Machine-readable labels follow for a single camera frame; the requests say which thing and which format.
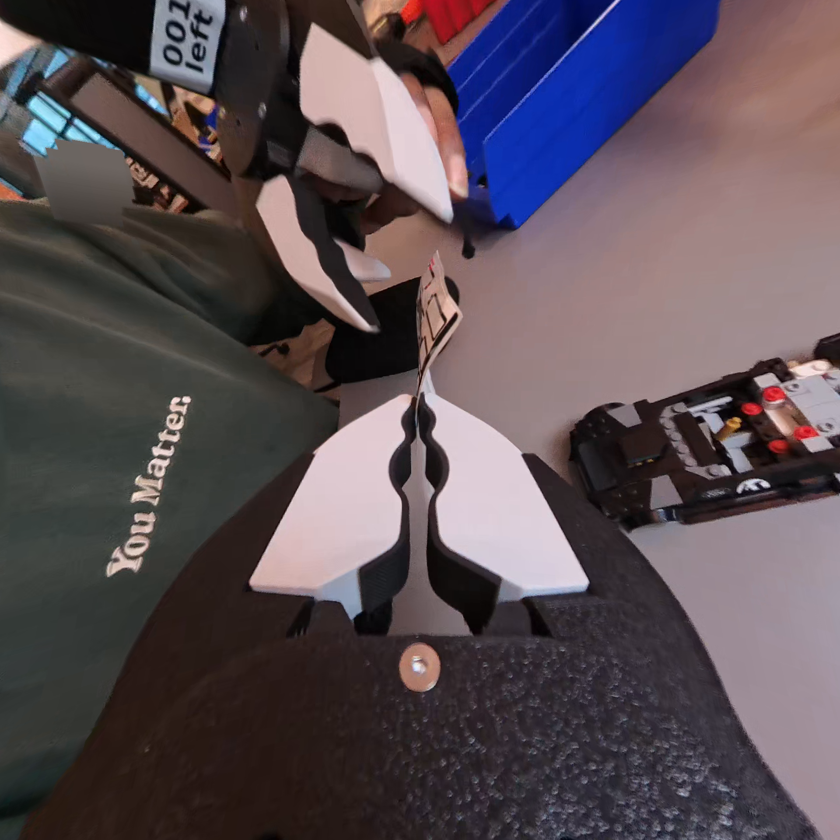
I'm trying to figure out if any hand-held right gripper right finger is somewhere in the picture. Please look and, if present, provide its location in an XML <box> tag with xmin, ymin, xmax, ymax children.
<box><xmin>420</xmin><ymin>390</ymin><xmax>592</xmax><ymax>605</ymax></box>

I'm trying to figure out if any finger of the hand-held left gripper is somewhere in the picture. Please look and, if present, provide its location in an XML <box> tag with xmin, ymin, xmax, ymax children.
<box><xmin>255</xmin><ymin>174</ymin><xmax>393</xmax><ymax>333</ymax></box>
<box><xmin>297</xmin><ymin>23</ymin><xmax>456</xmax><ymax>225</ymax></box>

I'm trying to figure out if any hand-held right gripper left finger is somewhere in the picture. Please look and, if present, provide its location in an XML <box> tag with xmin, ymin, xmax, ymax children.
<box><xmin>247</xmin><ymin>394</ymin><xmax>424</xmax><ymax>613</ymax></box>

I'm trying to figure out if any sticker sheet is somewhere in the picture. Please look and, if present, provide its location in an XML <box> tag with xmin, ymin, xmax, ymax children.
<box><xmin>416</xmin><ymin>252</ymin><xmax>464</xmax><ymax>396</ymax></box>

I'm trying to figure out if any black lego car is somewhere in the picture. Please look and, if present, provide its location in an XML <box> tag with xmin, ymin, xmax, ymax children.
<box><xmin>569</xmin><ymin>335</ymin><xmax>840</xmax><ymax>530</ymax></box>

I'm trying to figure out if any person's left hand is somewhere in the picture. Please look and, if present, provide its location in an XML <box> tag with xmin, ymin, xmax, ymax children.
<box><xmin>344</xmin><ymin>79</ymin><xmax>471</xmax><ymax>245</ymax></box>

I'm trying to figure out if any red plastic bin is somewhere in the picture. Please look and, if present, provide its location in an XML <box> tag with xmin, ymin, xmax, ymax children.
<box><xmin>401</xmin><ymin>0</ymin><xmax>502</xmax><ymax>43</ymax></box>

